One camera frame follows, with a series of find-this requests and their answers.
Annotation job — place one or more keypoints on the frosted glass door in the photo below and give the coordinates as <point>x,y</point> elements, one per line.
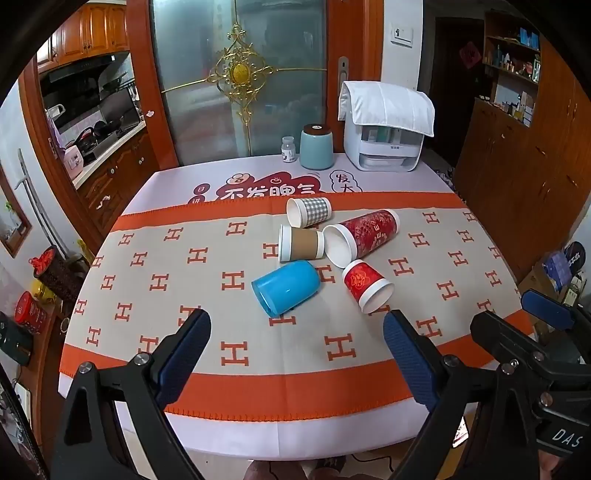
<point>240,78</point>

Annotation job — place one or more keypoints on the white wall switch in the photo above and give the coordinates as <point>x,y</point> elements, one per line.
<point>401,33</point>

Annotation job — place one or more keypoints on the orange beige printed blanket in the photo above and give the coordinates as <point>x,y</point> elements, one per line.
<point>184,277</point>

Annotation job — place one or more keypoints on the person's leg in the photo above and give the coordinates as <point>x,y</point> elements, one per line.
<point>328,467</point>

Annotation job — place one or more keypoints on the small red paper cup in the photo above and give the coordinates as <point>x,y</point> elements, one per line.
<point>367,286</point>

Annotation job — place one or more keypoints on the cardboard box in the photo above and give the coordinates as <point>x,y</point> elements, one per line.
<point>535,281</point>

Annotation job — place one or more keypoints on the brown sleeve paper cup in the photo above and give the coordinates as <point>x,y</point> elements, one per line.
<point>302,243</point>

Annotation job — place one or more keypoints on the tall red patterned paper cup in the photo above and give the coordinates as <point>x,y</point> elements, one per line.
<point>369,233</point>

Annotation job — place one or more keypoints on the white countertop appliance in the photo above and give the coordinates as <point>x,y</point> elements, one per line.
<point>383,150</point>

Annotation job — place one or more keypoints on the blue plastic cup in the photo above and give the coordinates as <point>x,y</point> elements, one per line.
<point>288,287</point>

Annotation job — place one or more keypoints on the blue box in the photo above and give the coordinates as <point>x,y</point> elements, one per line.
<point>556,272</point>

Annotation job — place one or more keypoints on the pink kitchen appliance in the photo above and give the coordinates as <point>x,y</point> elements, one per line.
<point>74,159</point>

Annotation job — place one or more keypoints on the white quilted cover cloth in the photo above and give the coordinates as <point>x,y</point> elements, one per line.
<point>388,104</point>

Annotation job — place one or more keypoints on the dark basket with red bow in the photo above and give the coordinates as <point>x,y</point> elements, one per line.
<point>57,274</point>

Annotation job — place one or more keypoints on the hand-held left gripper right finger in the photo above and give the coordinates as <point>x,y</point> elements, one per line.
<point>408,360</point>

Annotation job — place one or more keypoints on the white metal rod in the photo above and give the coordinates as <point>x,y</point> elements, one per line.
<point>39,203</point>

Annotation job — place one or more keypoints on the white printed tablecloth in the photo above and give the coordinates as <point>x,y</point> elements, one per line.
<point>258,182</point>

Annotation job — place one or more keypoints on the small white bottle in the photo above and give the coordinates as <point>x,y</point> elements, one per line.
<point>288,150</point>

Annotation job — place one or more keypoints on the red round tin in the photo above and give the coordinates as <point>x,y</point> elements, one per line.
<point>30,314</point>

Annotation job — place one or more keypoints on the wooden kitchen wall cabinets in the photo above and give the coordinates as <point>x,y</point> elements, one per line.
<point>87,32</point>

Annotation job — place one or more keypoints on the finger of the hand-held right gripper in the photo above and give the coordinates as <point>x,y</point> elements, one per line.
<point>512,339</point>
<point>547,308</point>

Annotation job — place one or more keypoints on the wooden shelf cabinet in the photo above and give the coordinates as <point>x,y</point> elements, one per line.
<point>531,161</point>

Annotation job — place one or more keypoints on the grey checked paper cup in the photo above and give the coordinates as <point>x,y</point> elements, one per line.
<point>310,211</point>

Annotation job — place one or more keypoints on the black range hood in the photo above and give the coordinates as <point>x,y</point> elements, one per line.
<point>83,69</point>

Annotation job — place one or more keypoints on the red door decoration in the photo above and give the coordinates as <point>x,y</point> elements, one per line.
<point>471,54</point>

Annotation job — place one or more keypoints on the framed wall picture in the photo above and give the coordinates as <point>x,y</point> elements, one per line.
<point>14,217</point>

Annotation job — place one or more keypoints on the teal ceramic canister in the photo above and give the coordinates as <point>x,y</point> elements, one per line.
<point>316,147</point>

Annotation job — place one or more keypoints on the wooden kitchen base cabinets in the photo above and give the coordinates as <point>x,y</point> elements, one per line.
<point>115,184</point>

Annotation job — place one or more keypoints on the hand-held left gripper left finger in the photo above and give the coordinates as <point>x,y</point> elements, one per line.
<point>184,355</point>

